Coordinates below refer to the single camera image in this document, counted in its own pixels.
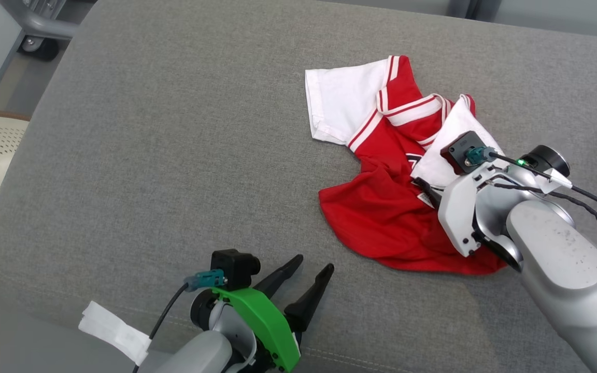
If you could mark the grey partition post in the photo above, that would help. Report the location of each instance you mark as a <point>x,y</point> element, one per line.
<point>472,8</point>

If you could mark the grey wheeled cart frame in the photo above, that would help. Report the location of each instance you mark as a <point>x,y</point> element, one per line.
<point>44,26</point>

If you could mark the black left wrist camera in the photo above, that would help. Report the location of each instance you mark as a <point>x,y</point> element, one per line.
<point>233,267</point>

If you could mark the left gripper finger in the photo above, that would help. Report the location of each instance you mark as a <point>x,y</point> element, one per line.
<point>309,300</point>
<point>278,277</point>

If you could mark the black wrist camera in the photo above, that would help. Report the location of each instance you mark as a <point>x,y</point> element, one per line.
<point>462,147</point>
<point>233,267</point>

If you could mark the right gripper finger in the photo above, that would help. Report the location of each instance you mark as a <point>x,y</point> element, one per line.
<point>427,191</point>

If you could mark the grey fabric sofa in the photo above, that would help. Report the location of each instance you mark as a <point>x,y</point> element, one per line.
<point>174,155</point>

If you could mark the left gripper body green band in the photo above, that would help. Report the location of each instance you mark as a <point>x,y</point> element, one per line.
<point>267,326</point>

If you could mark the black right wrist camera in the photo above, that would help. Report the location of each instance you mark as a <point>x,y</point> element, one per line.
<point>462,147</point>

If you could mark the white cloth tape strip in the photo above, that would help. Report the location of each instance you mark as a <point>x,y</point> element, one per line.
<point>114,331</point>

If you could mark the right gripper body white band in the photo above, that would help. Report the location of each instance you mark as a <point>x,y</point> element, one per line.
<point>456,212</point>

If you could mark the red white basketball jersey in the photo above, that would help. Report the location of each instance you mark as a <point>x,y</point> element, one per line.
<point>381,217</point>

